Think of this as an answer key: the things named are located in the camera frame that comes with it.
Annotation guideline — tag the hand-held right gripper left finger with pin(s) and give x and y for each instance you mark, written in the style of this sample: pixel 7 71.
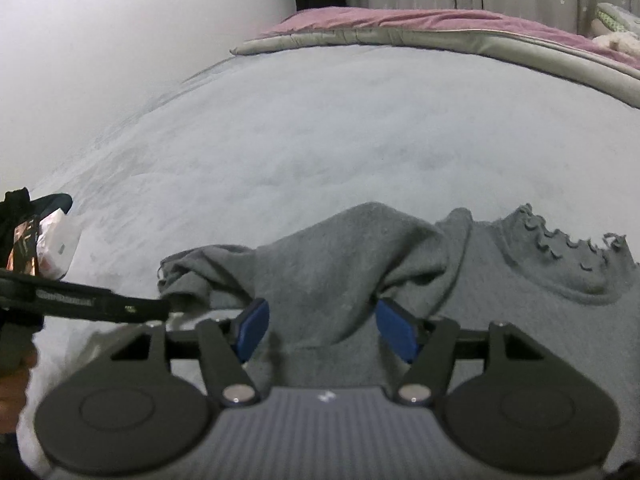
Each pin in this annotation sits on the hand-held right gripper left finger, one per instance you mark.
pixel 252 329

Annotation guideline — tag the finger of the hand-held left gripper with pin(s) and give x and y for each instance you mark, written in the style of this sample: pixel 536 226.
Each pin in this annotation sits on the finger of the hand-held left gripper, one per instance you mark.
pixel 145 309

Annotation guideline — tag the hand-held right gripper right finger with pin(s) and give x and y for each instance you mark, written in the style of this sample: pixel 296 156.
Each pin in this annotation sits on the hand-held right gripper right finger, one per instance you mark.
pixel 397 331

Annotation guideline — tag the grey knit ruffled top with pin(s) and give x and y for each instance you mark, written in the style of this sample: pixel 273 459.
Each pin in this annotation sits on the grey knit ruffled top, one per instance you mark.
pixel 350 260

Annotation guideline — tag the person's left hand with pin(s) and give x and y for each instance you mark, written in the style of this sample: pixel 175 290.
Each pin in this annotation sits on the person's left hand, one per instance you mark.
pixel 12 400

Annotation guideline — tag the white tissue pack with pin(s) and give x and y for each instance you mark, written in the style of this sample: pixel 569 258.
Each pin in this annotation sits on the white tissue pack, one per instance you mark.
pixel 57 250

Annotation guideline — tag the dark navy cloth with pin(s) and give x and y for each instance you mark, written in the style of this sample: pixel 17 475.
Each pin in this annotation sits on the dark navy cloth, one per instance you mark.
pixel 52 203

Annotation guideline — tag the black cloth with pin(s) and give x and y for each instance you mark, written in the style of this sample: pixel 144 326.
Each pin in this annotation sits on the black cloth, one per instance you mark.
pixel 12 210

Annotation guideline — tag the light grey bed sheet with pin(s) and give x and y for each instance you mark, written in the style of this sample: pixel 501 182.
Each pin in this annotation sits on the light grey bed sheet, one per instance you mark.
pixel 325 135

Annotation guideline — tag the pink and grey duvet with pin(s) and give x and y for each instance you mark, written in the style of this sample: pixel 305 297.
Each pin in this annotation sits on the pink and grey duvet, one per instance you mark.
pixel 425 30

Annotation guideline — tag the white plush toy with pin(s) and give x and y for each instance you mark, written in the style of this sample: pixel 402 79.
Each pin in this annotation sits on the white plush toy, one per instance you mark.
pixel 617 42

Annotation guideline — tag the green and white cushion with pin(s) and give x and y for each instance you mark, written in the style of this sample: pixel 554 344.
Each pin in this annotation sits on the green and white cushion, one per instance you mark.
pixel 617 17

